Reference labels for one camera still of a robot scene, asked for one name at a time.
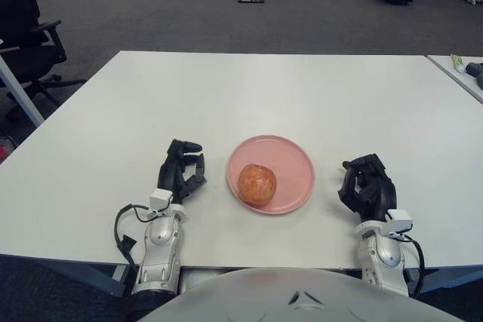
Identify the black office chair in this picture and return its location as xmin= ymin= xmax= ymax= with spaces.
xmin=0 ymin=0 xmax=88 ymax=121

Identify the red apple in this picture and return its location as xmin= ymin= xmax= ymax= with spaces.
xmin=237 ymin=164 xmax=277 ymax=205

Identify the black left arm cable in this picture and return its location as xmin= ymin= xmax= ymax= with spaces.
xmin=114 ymin=204 xmax=154 ymax=270

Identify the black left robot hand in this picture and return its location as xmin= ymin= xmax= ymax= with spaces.
xmin=157 ymin=138 xmax=209 ymax=204

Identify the green tube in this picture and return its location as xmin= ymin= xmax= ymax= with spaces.
xmin=451 ymin=54 xmax=468 ymax=73

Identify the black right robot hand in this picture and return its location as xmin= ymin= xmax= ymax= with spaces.
xmin=337 ymin=153 xmax=398 ymax=223

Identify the pink round plate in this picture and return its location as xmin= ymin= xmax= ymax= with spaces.
xmin=226 ymin=134 xmax=316 ymax=216

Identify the grey desk leg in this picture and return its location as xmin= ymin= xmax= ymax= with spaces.
xmin=0 ymin=50 xmax=45 ymax=127

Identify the grey robot torso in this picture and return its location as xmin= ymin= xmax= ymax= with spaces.
xmin=137 ymin=267 xmax=456 ymax=322

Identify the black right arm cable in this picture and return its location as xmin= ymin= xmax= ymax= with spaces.
xmin=399 ymin=235 xmax=426 ymax=299

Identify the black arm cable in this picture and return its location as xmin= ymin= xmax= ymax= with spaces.
xmin=399 ymin=235 xmax=426 ymax=299
xmin=114 ymin=204 xmax=154 ymax=270

